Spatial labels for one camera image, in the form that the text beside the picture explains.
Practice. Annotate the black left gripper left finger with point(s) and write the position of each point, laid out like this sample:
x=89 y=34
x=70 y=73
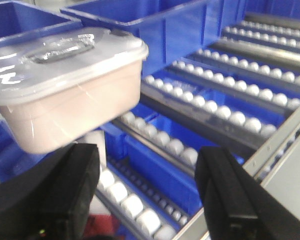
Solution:
x=51 y=200

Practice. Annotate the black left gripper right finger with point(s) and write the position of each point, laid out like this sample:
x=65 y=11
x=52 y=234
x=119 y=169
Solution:
x=240 y=200

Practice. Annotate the blue bin lower shelf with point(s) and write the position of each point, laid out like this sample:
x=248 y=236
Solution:
x=167 y=178

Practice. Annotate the blue bin at left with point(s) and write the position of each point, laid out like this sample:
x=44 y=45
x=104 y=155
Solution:
x=21 y=22

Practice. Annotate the large blue bin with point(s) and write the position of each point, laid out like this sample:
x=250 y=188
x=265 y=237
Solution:
x=171 y=28

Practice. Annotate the red white object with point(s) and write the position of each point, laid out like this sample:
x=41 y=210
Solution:
x=101 y=224

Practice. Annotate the white roller track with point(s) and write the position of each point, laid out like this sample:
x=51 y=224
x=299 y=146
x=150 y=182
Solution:
x=161 y=139
x=252 y=66
x=124 y=202
x=262 y=97
x=188 y=94

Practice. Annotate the steel shelf front rail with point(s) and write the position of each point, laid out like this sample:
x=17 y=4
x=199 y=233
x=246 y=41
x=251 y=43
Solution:
x=265 y=155

